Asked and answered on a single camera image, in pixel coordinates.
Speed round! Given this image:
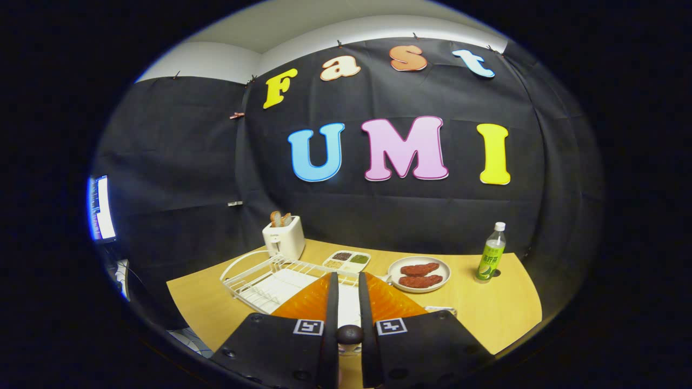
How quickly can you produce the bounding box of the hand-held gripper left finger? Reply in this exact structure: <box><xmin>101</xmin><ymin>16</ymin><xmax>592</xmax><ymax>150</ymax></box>
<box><xmin>210</xmin><ymin>272</ymin><xmax>340</xmax><ymax>389</ymax></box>

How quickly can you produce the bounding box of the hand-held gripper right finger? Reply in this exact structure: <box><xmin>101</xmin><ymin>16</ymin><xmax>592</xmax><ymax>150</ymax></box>
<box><xmin>358</xmin><ymin>272</ymin><xmax>495</xmax><ymax>389</ymax></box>

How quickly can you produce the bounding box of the white wire dish rack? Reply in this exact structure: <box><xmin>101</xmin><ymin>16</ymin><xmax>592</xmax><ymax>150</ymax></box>
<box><xmin>219</xmin><ymin>250</ymin><xmax>390</xmax><ymax>315</ymax></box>

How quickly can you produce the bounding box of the dark handled spoon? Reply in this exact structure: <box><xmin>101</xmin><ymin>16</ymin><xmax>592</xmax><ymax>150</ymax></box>
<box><xmin>336</xmin><ymin>324</ymin><xmax>364</xmax><ymax>346</ymax></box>

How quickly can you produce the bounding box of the white plate with steaks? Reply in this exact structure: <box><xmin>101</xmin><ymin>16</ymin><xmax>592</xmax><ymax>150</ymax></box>
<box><xmin>387</xmin><ymin>256</ymin><xmax>451</xmax><ymax>293</ymax></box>

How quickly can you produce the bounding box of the white divided bean dish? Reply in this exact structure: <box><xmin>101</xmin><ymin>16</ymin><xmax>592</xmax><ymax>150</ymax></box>
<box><xmin>323</xmin><ymin>251</ymin><xmax>371</xmax><ymax>272</ymax></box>

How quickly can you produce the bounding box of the brown steak piece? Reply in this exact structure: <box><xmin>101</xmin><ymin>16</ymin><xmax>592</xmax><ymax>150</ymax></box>
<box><xmin>400</xmin><ymin>263</ymin><xmax>440</xmax><ymax>277</ymax></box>
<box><xmin>398</xmin><ymin>274</ymin><xmax>443</xmax><ymax>289</ymax></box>

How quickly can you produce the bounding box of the white toaster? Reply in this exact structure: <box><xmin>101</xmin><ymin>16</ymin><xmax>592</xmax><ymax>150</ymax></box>
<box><xmin>262</xmin><ymin>216</ymin><xmax>306</xmax><ymax>261</ymax></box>

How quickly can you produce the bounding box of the green drink bottle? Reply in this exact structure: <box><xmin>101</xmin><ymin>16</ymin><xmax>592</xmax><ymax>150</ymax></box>
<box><xmin>475</xmin><ymin>222</ymin><xmax>507</xmax><ymax>283</ymax></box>

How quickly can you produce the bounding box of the black backdrop cloth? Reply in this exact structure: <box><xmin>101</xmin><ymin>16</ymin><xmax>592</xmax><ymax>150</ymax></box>
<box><xmin>92</xmin><ymin>37</ymin><xmax>603</xmax><ymax>330</ymax></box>

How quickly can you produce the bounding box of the computer monitor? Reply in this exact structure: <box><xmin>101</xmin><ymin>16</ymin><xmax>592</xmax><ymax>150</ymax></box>
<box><xmin>86</xmin><ymin>175</ymin><xmax>117</xmax><ymax>242</ymax></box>

